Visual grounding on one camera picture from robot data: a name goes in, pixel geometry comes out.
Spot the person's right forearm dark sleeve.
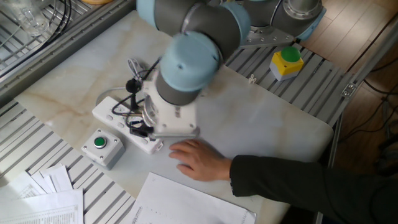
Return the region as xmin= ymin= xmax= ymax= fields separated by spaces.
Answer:
xmin=229 ymin=154 xmax=398 ymax=224

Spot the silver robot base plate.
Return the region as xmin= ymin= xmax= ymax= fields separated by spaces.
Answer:
xmin=239 ymin=26 xmax=296 ymax=49

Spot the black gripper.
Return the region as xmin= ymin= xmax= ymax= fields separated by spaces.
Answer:
xmin=128 ymin=119 xmax=155 ymax=140

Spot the white power strip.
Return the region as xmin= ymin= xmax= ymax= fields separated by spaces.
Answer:
xmin=91 ymin=96 xmax=164 ymax=155

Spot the large white paper sheet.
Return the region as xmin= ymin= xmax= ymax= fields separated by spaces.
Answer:
xmin=129 ymin=172 xmax=257 ymax=224

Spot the tan round object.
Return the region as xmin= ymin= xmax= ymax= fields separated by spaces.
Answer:
xmin=81 ymin=0 xmax=114 ymax=6

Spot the green mushroom button yellow box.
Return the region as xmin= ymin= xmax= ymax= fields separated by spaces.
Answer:
xmin=269 ymin=45 xmax=305 ymax=82

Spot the person's right hand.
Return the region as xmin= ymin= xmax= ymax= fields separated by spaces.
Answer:
xmin=169 ymin=139 xmax=233 ymax=182

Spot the grey metal rail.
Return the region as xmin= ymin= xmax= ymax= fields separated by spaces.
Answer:
xmin=0 ymin=0 xmax=136 ymax=108

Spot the printed table paper sheet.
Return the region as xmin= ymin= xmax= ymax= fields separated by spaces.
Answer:
xmin=0 ymin=188 xmax=85 ymax=224

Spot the aluminium frame profile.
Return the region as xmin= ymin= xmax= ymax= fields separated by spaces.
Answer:
xmin=313 ymin=18 xmax=398 ymax=224

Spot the clear glass container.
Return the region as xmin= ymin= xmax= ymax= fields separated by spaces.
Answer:
xmin=0 ymin=0 xmax=51 ymax=37

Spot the black cable bundle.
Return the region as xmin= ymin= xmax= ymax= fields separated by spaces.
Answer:
xmin=0 ymin=0 xmax=73 ymax=78

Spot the green button grey box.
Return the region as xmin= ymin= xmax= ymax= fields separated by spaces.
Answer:
xmin=81 ymin=128 xmax=126 ymax=171

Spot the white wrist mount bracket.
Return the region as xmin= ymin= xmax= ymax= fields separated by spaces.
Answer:
xmin=141 ymin=77 xmax=200 ymax=139

